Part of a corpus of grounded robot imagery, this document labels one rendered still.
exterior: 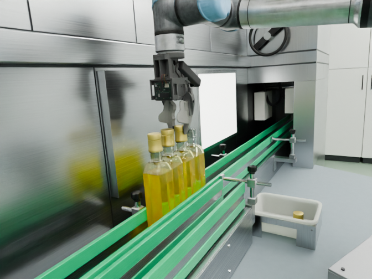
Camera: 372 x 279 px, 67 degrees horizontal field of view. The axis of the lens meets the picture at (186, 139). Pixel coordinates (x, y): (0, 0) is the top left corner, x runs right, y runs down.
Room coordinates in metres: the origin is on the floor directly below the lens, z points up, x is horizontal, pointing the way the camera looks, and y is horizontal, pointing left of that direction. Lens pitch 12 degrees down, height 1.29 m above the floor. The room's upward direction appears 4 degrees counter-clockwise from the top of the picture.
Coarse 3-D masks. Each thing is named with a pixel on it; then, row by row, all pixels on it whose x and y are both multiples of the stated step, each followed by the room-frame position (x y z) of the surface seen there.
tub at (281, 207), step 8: (264, 200) 1.00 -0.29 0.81; (272, 200) 0.99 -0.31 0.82; (280, 200) 0.98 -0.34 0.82; (288, 200) 0.96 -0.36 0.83; (296, 200) 0.95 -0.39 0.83; (304, 200) 0.93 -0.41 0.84; (312, 200) 0.92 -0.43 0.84; (256, 208) 0.95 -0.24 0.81; (264, 208) 1.00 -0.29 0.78; (272, 208) 0.99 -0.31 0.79; (280, 208) 0.97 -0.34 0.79; (288, 208) 0.96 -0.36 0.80; (296, 208) 0.94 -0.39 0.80; (304, 208) 0.93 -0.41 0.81; (312, 208) 0.92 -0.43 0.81; (320, 208) 0.86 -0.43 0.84; (272, 216) 0.83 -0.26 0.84; (280, 216) 0.82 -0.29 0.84; (288, 216) 0.95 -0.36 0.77; (304, 216) 0.93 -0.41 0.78; (312, 216) 0.91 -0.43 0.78; (312, 224) 0.78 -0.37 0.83
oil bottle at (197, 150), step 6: (192, 150) 0.79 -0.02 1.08; (198, 150) 0.80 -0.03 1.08; (198, 156) 0.79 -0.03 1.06; (198, 162) 0.79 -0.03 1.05; (204, 162) 0.82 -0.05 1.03; (198, 168) 0.79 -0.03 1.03; (204, 168) 0.82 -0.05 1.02; (198, 174) 0.79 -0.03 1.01; (204, 174) 0.82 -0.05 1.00; (198, 180) 0.79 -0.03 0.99; (204, 180) 0.82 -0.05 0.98; (198, 186) 0.79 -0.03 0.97
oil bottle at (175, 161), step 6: (162, 156) 0.72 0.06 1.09; (168, 156) 0.71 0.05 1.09; (174, 156) 0.71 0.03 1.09; (168, 162) 0.69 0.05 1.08; (174, 162) 0.70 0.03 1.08; (180, 162) 0.72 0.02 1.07; (174, 168) 0.69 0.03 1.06; (180, 168) 0.72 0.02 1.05; (174, 174) 0.69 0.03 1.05; (180, 174) 0.72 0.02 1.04; (174, 180) 0.69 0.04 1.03; (180, 180) 0.71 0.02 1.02; (174, 186) 0.69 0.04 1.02; (180, 186) 0.71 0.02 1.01; (174, 192) 0.69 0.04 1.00; (180, 192) 0.71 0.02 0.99; (174, 198) 0.69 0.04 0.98; (180, 198) 0.71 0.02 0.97; (174, 204) 0.69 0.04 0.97
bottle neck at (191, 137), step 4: (192, 128) 0.83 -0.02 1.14; (188, 132) 0.81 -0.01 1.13; (192, 132) 0.81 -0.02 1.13; (188, 136) 0.81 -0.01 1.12; (192, 136) 0.81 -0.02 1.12; (188, 140) 0.81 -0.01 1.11; (192, 140) 0.81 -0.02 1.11; (196, 140) 0.82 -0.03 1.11; (188, 144) 0.81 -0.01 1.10; (192, 144) 0.81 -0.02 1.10; (196, 144) 0.81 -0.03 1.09
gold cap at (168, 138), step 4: (164, 128) 0.73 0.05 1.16; (168, 128) 0.73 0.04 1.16; (172, 128) 0.73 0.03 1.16; (164, 132) 0.71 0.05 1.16; (168, 132) 0.71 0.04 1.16; (172, 132) 0.71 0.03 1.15; (164, 136) 0.71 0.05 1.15; (168, 136) 0.71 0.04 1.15; (172, 136) 0.71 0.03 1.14; (164, 140) 0.71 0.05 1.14; (168, 140) 0.71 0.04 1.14; (172, 140) 0.71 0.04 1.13; (164, 144) 0.71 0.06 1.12; (168, 144) 0.71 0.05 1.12; (172, 144) 0.71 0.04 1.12
